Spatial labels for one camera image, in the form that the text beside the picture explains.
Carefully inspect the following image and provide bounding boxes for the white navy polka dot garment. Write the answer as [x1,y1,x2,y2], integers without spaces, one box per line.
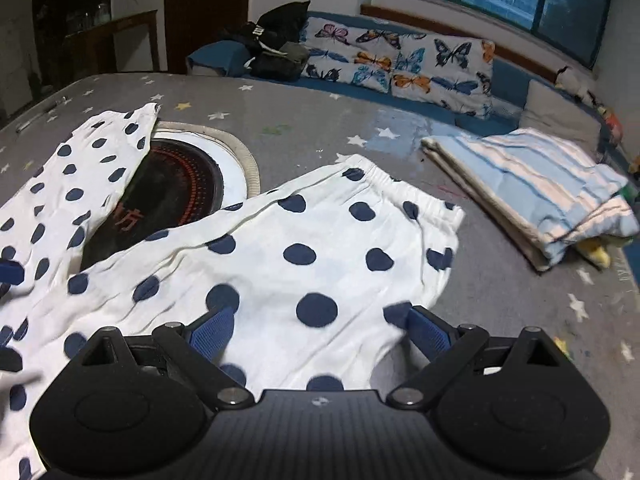
[1,103,464,479]

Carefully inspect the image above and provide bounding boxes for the folded blue striped blanket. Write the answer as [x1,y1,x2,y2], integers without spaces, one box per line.
[421,128,639,272]

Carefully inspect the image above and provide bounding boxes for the grey pillow on bench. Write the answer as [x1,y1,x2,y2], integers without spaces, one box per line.
[518,79,601,156]

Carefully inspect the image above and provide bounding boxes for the butterfly print cushion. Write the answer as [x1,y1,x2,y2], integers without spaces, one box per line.
[300,16,495,119]

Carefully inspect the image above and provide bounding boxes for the blue bench cushion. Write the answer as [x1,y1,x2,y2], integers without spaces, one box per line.
[186,40,250,77]

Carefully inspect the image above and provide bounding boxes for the stuffed toys on bench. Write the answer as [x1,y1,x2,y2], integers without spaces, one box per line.
[554,65,639,178]

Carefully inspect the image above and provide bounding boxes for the black bag on bench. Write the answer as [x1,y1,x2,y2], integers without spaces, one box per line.
[238,0,310,82]

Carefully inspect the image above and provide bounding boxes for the dark wooden side table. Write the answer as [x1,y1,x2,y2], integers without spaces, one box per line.
[62,10,160,79]

